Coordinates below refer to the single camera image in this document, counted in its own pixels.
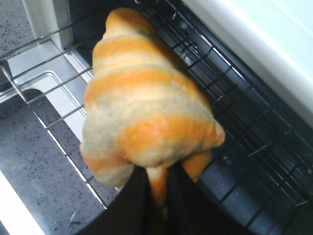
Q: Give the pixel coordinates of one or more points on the wire oven rack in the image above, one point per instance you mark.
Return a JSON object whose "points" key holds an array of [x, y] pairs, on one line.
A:
{"points": [[262, 175]]}

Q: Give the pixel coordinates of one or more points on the white toaster oven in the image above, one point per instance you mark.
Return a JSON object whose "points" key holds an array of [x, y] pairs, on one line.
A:
{"points": [[256, 44]]}

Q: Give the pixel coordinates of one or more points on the croissant bread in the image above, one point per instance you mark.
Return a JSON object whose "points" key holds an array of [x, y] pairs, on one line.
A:
{"points": [[143, 109]]}

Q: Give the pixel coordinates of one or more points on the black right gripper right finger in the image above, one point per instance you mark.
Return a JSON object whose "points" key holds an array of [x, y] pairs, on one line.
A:
{"points": [[190, 212]]}

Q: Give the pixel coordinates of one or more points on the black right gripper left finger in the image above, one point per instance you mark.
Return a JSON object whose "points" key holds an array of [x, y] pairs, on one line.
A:
{"points": [[125, 215]]}

